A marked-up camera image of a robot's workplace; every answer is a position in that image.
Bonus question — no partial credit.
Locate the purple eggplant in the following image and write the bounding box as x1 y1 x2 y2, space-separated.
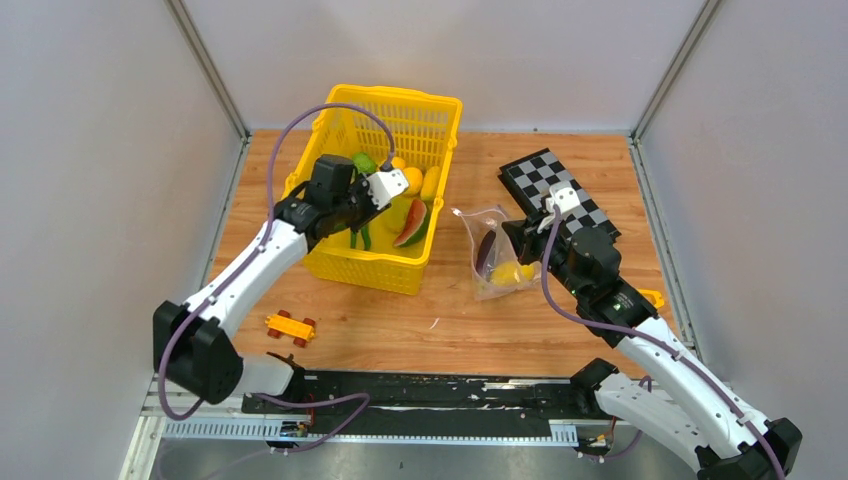
474 230 497 280

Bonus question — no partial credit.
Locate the yellow toy car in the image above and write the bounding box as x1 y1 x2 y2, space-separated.
265 310 316 348

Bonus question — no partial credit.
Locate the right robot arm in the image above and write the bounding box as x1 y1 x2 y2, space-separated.
502 214 803 479

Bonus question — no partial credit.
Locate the green round vegetable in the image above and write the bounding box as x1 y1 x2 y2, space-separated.
351 152 378 176

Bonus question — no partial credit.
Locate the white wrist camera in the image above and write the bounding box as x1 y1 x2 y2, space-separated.
366 169 409 211
537 181 581 233

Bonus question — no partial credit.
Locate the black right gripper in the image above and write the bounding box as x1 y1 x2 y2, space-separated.
502 210 587 301

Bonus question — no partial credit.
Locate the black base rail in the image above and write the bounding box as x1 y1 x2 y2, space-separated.
162 367 639 446

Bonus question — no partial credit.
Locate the yellow mango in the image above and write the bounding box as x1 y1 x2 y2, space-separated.
402 166 424 197

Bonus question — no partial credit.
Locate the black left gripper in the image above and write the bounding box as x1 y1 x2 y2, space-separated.
333 174 393 235

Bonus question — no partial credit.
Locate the yellow plastic basket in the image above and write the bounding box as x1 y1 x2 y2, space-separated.
284 84 462 295

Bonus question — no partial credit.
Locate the watermelon slice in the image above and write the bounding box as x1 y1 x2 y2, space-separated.
393 198 431 248

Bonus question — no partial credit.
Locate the orange plastic handle piece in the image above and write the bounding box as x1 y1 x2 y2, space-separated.
639 289 666 310

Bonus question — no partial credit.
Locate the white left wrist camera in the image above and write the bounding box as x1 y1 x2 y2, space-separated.
366 169 409 211

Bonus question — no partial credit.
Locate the black white chessboard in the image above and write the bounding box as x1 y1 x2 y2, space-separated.
498 149 621 242

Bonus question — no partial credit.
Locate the clear zip top bag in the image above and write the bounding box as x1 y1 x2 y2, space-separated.
452 205 540 301

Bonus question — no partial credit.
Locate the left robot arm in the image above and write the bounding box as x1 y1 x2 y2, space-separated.
152 155 409 413

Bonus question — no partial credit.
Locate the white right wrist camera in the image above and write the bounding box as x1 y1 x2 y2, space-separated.
537 181 581 233

